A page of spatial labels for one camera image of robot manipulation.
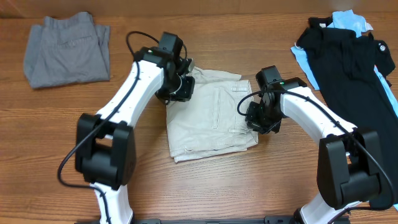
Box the folded grey shorts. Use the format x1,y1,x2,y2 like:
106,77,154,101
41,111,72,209
23,12,110,89

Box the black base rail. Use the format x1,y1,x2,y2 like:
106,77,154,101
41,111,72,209
74,215,351,224

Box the light blue shirt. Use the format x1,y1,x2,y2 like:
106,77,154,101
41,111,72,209
290,9,397,114

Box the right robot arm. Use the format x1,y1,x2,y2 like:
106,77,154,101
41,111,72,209
243,66,394,223

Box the black shirt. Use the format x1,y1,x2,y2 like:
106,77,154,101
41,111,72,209
295,17,398,209

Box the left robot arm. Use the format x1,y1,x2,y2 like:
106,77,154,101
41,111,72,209
75,32,195,223

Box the beige shorts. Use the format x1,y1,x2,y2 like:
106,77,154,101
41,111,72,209
166,67,258,162

